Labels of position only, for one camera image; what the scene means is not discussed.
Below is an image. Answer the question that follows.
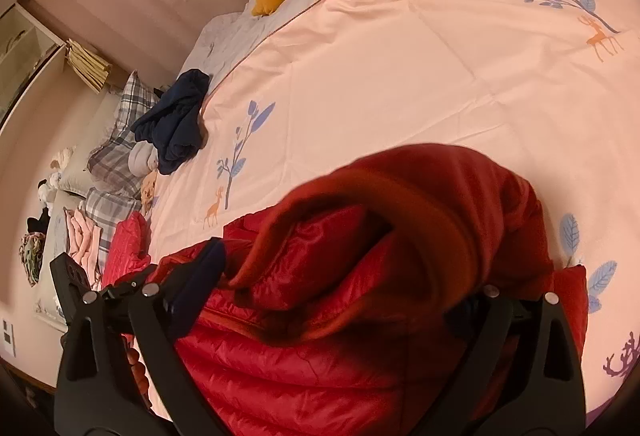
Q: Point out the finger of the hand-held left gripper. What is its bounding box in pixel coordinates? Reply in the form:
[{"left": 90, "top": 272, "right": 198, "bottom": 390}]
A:
[{"left": 49, "top": 252, "right": 159, "bottom": 315}]

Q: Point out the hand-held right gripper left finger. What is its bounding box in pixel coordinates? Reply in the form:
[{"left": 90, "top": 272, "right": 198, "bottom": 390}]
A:
[{"left": 54, "top": 238, "right": 228, "bottom": 436}]

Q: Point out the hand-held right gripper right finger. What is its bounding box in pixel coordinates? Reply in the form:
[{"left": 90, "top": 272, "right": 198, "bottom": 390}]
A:
[{"left": 425, "top": 283, "right": 586, "bottom": 436}]

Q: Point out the red puffer jacket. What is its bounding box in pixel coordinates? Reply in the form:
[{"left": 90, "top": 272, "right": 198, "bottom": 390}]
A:
[{"left": 100, "top": 143, "right": 588, "bottom": 436}]

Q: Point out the folded pink cloth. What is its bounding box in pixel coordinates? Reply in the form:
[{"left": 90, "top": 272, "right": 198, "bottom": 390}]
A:
[{"left": 65, "top": 208, "right": 103, "bottom": 274}]

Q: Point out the multicoloured cloth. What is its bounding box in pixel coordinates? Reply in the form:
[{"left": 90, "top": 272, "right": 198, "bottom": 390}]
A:
[{"left": 19, "top": 232, "right": 46, "bottom": 287}]

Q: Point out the black cloth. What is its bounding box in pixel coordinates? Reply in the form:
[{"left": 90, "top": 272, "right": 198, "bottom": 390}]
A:
[{"left": 27, "top": 208, "right": 51, "bottom": 235}]

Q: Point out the grey plaid pillow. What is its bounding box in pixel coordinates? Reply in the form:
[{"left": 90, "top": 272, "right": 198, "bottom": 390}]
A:
[
  {"left": 87, "top": 70, "right": 166, "bottom": 194},
  {"left": 82, "top": 186, "right": 143, "bottom": 268}
]

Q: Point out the plain grey pillow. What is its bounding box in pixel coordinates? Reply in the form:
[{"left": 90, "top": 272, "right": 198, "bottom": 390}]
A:
[{"left": 57, "top": 151, "right": 108, "bottom": 197}]

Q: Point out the small orange plush toy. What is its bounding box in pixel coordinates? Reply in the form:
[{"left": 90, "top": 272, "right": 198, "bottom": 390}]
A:
[{"left": 140, "top": 171, "right": 160, "bottom": 212}]

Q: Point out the small white plush toy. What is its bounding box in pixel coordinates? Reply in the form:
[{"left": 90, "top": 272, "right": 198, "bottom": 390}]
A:
[{"left": 37, "top": 146, "right": 76, "bottom": 207}]

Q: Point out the light grey garment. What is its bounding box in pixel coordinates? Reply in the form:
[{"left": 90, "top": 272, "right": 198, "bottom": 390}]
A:
[{"left": 127, "top": 143, "right": 161, "bottom": 177}]

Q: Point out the navy blue garment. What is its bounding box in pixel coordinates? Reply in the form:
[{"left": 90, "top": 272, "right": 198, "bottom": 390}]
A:
[{"left": 130, "top": 68, "right": 211, "bottom": 176}]

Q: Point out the woven straw bag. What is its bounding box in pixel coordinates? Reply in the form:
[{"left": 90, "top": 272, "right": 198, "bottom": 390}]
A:
[{"left": 65, "top": 37, "right": 113, "bottom": 93}]

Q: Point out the white shelf unit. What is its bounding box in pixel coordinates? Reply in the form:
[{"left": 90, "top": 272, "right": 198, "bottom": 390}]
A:
[{"left": 0, "top": 0, "right": 68, "bottom": 127}]

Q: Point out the pink printed duvet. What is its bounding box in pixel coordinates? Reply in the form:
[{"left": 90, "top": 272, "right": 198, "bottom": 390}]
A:
[{"left": 145, "top": 0, "right": 640, "bottom": 427}]

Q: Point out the wall switch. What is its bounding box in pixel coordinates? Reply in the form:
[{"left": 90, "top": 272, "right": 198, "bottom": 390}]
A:
[{"left": 1, "top": 318, "right": 17, "bottom": 358}]

